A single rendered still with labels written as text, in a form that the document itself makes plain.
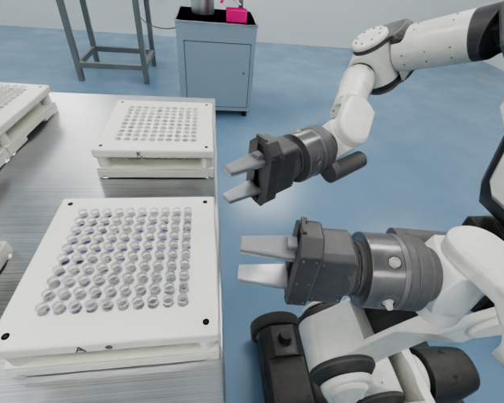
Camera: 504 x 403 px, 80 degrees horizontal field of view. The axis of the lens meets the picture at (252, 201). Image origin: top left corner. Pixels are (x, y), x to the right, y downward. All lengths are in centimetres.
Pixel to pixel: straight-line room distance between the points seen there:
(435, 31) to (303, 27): 493
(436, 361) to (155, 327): 93
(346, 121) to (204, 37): 219
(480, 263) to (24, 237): 65
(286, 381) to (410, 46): 99
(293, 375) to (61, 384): 81
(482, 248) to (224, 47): 247
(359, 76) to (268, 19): 480
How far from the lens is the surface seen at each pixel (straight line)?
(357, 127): 58
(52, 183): 75
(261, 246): 33
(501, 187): 59
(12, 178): 80
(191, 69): 274
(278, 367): 115
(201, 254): 44
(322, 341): 73
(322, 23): 569
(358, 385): 74
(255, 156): 46
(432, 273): 38
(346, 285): 36
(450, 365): 118
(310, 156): 51
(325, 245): 34
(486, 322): 67
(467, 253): 39
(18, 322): 45
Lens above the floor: 126
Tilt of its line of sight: 41 degrees down
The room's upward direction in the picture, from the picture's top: 6 degrees clockwise
